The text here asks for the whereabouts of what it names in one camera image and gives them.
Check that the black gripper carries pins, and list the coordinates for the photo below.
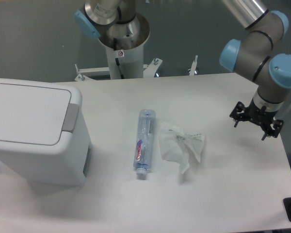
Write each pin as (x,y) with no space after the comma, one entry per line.
(261,115)

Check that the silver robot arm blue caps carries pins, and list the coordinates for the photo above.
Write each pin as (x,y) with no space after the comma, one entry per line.
(251,59)

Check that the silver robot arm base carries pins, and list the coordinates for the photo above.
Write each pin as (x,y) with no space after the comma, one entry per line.
(117,26)

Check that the white plastic trash can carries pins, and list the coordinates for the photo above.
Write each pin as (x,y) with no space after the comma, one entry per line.
(64,163)

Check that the white trash can lid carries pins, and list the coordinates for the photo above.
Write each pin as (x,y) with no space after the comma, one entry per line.
(33,114)

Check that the crumpled white plastic wrapper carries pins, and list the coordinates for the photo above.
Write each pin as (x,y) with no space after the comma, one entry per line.
(177,144)

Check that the clear plastic water bottle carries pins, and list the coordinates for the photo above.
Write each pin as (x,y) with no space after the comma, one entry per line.
(144,143)

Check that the white metal mounting frame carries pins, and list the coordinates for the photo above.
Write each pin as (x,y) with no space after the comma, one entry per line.
(128,71)

